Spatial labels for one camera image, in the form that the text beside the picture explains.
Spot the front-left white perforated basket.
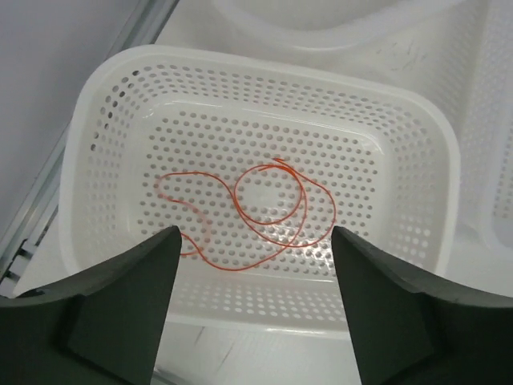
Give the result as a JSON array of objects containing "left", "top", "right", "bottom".
[{"left": 59, "top": 45, "right": 460, "bottom": 338}]

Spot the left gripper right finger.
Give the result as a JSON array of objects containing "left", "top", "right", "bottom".
[{"left": 331, "top": 226, "right": 512, "bottom": 384}]

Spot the left aluminium frame post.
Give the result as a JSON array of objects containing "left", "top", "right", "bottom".
[{"left": 1, "top": 1, "right": 176, "bottom": 298}]

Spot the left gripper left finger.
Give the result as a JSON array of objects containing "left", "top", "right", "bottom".
[{"left": 1, "top": 226, "right": 180, "bottom": 384}]

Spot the middle white perforated basket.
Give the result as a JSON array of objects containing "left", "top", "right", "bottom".
[{"left": 458, "top": 1, "right": 512, "bottom": 258}]

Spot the deep white plastic tub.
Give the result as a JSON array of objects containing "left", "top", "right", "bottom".
[{"left": 208, "top": 0, "right": 486, "bottom": 51}]

